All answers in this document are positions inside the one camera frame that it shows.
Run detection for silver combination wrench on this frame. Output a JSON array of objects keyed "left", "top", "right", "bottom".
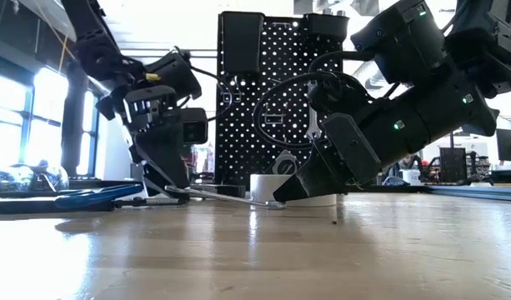
[{"left": 306, "top": 80, "right": 323, "bottom": 142}]

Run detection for black building column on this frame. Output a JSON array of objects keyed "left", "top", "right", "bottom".
[{"left": 60, "top": 62, "right": 90, "bottom": 177}]

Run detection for person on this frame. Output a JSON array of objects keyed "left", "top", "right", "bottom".
[{"left": 398, "top": 153, "right": 425, "bottom": 172}]

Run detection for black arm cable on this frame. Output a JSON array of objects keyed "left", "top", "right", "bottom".
[
  {"left": 171, "top": 45, "right": 236, "bottom": 123},
  {"left": 253, "top": 49, "right": 377, "bottom": 151}
]

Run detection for blue handled pliers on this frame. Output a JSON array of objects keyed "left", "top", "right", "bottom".
[{"left": 164, "top": 184, "right": 288, "bottom": 210}]

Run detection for black aluminium rig frame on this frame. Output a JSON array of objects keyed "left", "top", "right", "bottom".
[{"left": 67, "top": 177, "right": 431, "bottom": 197}]

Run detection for tall black plastic bin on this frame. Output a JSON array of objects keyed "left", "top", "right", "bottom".
[{"left": 218, "top": 10, "right": 266, "bottom": 77}]

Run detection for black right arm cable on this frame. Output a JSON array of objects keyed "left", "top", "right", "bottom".
[{"left": 253, "top": 49, "right": 377, "bottom": 151}]

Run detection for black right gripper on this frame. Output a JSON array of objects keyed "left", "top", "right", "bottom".
[{"left": 273, "top": 112, "right": 381, "bottom": 203}]

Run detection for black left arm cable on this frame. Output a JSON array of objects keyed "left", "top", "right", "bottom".
[{"left": 171, "top": 45, "right": 236, "bottom": 123}]

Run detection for black perforated peg board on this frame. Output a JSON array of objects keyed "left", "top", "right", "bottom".
[{"left": 216, "top": 14, "right": 348, "bottom": 197}]

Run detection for black perforated box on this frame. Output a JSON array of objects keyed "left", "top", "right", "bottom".
[{"left": 440, "top": 146, "right": 469, "bottom": 183}]

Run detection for grey round notched knob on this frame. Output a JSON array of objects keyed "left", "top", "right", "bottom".
[{"left": 273, "top": 149, "right": 300, "bottom": 176}]

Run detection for blue-handled pliers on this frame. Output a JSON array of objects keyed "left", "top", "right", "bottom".
[{"left": 53, "top": 182, "right": 145, "bottom": 211}]

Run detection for black computer monitor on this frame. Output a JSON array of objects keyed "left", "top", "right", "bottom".
[{"left": 494, "top": 127, "right": 511, "bottom": 163}]

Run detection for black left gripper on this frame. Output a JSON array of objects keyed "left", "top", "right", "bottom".
[{"left": 95, "top": 50, "right": 203, "bottom": 199}]

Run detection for white tape roll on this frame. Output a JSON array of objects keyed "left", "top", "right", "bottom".
[{"left": 249, "top": 173, "right": 338, "bottom": 208}]

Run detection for blue flat mat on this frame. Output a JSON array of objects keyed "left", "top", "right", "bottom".
[{"left": 425, "top": 184, "right": 511, "bottom": 204}]

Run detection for clear safety glasses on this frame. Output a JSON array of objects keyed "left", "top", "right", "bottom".
[{"left": 0, "top": 157, "right": 71, "bottom": 193}]

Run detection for short black plastic bin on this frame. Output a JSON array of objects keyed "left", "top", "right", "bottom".
[{"left": 303, "top": 12, "right": 351, "bottom": 43}]

